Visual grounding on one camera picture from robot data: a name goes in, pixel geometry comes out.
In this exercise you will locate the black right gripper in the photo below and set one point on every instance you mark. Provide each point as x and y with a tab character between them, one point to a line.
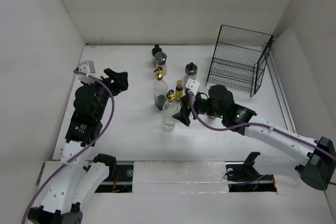
183	115

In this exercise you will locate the clear glass bottle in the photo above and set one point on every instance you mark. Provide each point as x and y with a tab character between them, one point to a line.
170	108

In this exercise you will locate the glass bottle with dark sauce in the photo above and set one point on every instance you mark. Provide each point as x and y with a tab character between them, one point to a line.
159	89

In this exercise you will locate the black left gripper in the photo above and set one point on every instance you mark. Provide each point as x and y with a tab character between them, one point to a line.
120	81

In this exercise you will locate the grey-lid white powder shaker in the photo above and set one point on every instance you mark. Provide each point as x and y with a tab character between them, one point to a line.
161	59

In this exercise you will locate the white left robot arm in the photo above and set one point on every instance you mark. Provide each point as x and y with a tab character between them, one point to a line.
62	196

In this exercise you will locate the black wire rack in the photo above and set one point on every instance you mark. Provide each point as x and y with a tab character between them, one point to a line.
239	59

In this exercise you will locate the small yellow bottle cork centre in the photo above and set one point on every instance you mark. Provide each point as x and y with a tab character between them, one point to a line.
179	90

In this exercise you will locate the black-lid beige spice jar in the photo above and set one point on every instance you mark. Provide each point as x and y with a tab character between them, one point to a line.
191	70

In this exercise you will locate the small black-cap back jar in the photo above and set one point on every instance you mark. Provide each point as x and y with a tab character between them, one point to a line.
154	51

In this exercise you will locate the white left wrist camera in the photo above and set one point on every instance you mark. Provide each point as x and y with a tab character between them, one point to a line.
86	67

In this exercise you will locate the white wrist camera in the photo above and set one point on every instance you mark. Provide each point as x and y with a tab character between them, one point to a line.
192	86
86	67

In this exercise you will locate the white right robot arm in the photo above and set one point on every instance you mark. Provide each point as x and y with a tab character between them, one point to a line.
315	157

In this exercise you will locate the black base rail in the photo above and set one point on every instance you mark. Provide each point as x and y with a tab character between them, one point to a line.
167	177

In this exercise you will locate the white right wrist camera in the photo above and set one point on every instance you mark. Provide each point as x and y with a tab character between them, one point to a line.
192	86

